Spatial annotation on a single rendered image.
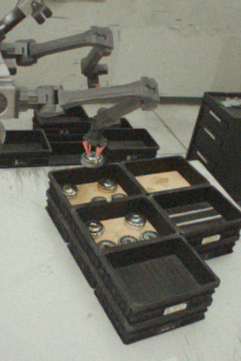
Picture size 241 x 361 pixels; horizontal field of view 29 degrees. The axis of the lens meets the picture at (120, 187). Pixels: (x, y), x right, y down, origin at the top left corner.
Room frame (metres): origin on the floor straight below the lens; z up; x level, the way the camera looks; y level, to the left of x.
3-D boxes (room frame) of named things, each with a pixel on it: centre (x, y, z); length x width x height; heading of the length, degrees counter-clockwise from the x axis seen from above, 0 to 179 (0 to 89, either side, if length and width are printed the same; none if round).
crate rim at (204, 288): (1.36, -0.22, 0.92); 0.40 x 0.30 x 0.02; 124
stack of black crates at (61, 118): (3.22, 0.56, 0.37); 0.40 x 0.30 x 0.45; 117
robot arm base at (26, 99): (1.51, 0.40, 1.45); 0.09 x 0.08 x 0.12; 26
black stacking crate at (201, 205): (1.84, -0.38, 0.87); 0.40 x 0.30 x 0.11; 124
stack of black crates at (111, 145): (3.04, 0.02, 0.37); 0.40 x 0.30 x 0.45; 117
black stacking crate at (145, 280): (1.36, -0.22, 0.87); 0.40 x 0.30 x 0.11; 124
